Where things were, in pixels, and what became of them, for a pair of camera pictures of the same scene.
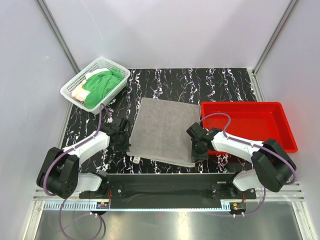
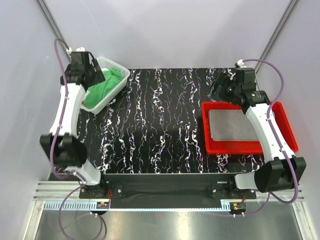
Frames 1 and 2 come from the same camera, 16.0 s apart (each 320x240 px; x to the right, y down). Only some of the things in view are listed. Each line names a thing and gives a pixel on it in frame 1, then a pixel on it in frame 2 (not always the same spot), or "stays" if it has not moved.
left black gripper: [124, 147] -> [98, 77]
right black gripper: [196, 156] -> [222, 80]
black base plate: [137, 190] stays
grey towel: [159, 131] -> [231, 125]
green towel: [99, 85] stays
